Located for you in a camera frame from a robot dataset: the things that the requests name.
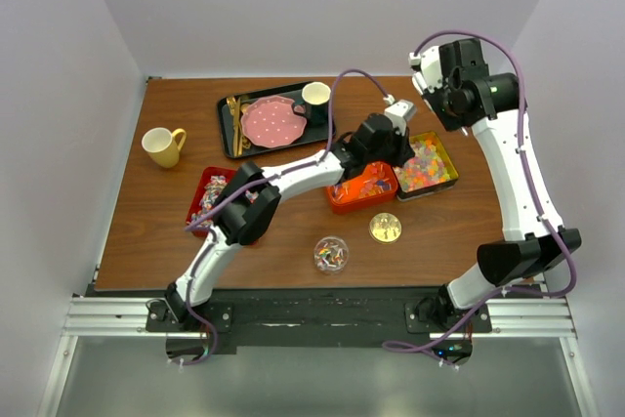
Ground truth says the orange tin of lollipops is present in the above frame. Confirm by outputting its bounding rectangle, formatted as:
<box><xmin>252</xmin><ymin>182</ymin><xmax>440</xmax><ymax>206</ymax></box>
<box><xmin>325</xmin><ymin>162</ymin><xmax>398</xmax><ymax>215</ymax></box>

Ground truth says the gold tin of gummies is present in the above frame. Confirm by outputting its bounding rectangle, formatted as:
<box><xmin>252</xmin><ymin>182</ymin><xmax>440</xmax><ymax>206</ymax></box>
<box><xmin>394</xmin><ymin>131</ymin><xmax>459</xmax><ymax>201</ymax></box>

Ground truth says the gold jar lid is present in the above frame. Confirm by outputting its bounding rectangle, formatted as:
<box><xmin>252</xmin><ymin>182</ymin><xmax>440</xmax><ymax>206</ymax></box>
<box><xmin>369</xmin><ymin>212</ymin><xmax>402</xmax><ymax>244</ymax></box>

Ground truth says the clear plastic jar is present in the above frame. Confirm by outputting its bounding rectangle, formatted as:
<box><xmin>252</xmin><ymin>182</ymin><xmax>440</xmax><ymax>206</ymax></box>
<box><xmin>313</xmin><ymin>236</ymin><xmax>349</xmax><ymax>274</ymax></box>

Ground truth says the red tin of candies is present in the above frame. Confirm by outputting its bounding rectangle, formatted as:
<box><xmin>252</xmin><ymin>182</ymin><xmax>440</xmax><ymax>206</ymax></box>
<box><xmin>186</xmin><ymin>166</ymin><xmax>259</xmax><ymax>226</ymax></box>

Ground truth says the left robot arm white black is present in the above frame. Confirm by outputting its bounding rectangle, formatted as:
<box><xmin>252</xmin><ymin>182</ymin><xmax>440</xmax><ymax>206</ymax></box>
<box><xmin>164</xmin><ymin>113</ymin><xmax>414</xmax><ymax>331</ymax></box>

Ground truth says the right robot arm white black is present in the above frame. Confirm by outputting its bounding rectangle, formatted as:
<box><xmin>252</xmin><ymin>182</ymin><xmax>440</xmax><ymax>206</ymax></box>
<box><xmin>410</xmin><ymin>38</ymin><xmax>581</xmax><ymax>332</ymax></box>

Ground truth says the dark green mug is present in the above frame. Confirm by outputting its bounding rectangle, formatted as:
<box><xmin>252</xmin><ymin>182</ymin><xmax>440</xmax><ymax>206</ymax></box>
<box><xmin>291</xmin><ymin>81</ymin><xmax>331</xmax><ymax>126</ymax></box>

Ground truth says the pink polka dot plate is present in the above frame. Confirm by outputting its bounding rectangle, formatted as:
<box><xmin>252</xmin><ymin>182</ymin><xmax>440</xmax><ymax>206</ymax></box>
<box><xmin>240</xmin><ymin>96</ymin><xmax>307</xmax><ymax>148</ymax></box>

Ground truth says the gold cutlery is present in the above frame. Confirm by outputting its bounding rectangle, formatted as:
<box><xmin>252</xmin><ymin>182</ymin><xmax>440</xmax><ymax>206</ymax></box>
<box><xmin>227</xmin><ymin>96</ymin><xmax>251</xmax><ymax>156</ymax></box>

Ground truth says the yellow mug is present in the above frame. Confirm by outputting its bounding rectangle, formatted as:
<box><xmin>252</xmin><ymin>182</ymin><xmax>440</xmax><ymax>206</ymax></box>
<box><xmin>141</xmin><ymin>127</ymin><xmax>188</xmax><ymax>169</ymax></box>

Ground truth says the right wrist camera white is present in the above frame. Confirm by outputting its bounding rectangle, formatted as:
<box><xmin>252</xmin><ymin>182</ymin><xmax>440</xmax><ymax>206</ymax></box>
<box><xmin>408</xmin><ymin>46</ymin><xmax>443</xmax><ymax>95</ymax></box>

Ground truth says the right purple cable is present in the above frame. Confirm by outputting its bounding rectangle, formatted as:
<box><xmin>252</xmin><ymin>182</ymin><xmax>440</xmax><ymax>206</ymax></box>
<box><xmin>383</xmin><ymin>28</ymin><xmax>582</xmax><ymax>363</ymax></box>

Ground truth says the purple cable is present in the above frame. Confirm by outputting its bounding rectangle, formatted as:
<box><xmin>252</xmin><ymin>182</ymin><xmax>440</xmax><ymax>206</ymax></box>
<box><xmin>383</xmin><ymin>28</ymin><xmax>582</xmax><ymax>363</ymax></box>
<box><xmin>168</xmin><ymin>68</ymin><xmax>397</xmax><ymax>369</ymax></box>

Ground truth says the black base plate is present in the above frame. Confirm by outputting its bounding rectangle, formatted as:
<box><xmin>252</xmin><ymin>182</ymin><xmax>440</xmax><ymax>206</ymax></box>
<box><xmin>145</xmin><ymin>283</ymin><xmax>544</xmax><ymax>357</ymax></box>

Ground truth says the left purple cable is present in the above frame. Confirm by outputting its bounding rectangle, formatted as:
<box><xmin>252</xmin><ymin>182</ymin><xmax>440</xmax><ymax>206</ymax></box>
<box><xmin>168</xmin><ymin>68</ymin><xmax>397</xmax><ymax>369</ymax></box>

